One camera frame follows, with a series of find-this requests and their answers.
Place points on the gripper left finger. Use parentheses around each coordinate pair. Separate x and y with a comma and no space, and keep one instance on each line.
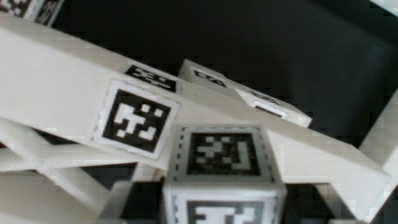
(133,204)

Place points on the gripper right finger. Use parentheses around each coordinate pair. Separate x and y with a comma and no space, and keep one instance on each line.
(306,208)

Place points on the white chair leg block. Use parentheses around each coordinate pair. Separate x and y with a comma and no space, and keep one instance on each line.
(199,75)
(274,106)
(222,188)

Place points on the white chair back bar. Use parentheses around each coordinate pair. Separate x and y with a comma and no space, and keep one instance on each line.
(69,96)

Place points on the white chair back part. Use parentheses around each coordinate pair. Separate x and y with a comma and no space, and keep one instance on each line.
(50,193)

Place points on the white chair seat part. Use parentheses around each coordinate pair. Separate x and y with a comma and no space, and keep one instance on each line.
(153,76)

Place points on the white tag sheet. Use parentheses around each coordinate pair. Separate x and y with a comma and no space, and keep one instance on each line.
(34,10)

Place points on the white U-shaped fence frame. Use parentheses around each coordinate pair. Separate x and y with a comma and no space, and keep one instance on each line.
(378,145)

